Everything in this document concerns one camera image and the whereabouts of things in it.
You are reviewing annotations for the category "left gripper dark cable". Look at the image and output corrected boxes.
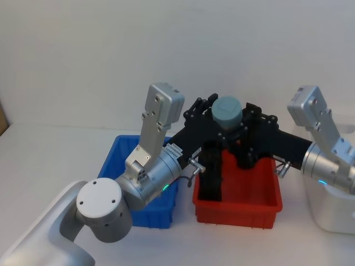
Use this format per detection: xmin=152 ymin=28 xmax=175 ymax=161
xmin=177 ymin=157 xmax=206 ymax=190

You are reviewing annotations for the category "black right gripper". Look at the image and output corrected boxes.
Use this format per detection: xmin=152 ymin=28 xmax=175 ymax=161
xmin=221 ymin=101 xmax=313 ymax=171

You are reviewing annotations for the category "brown board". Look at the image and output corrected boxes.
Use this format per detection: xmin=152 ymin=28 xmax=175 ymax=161
xmin=0 ymin=100 xmax=12 ymax=137

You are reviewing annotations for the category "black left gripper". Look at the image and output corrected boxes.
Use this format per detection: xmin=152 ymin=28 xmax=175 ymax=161
xmin=165 ymin=93 xmax=227 ymax=202

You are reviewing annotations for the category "red plastic bin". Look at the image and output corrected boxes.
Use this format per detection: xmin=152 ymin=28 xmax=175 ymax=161
xmin=192 ymin=149 xmax=283 ymax=229

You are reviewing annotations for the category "blue plastic bin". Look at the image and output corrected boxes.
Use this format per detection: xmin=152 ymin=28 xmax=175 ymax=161
xmin=97 ymin=135 xmax=179 ymax=229

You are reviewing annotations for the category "white plastic bin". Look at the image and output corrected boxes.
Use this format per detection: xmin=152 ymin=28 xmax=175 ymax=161
xmin=301 ymin=124 xmax=355 ymax=235

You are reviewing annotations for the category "grey-green cylinder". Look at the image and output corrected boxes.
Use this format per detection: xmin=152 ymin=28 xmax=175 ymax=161
xmin=210 ymin=95 xmax=244 ymax=131

